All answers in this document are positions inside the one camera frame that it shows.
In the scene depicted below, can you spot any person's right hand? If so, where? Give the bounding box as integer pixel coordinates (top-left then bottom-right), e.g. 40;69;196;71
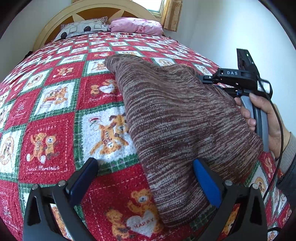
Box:
234;93;281;159

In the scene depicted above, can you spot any cream arched wooden headboard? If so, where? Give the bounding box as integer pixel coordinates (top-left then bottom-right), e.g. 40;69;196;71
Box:
33;0;156;51

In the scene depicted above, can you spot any grey patterned pillow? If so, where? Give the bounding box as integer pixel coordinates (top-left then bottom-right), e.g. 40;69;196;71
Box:
54;16;108;41

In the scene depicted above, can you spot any pink pillow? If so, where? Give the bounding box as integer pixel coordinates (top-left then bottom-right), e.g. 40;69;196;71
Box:
109;17;164;36

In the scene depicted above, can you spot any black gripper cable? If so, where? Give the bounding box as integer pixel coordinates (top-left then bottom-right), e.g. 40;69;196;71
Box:
256;74;285;202

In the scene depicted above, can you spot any black item beside bed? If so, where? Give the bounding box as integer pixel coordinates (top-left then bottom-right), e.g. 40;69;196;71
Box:
25;51;33;58

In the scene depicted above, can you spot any back window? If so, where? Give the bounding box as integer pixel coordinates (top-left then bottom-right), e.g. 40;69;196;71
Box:
132;0;166;18

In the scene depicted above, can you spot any yellow curtain right of window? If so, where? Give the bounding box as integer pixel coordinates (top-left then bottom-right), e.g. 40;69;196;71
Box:
161;0;183;32

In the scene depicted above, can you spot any brown knitted sweater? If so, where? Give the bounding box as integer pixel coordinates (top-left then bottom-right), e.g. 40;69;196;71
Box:
104;54;263;227

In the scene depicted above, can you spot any red patchwork bear bedspread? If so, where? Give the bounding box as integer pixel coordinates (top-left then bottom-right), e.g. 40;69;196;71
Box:
0;31;293;241

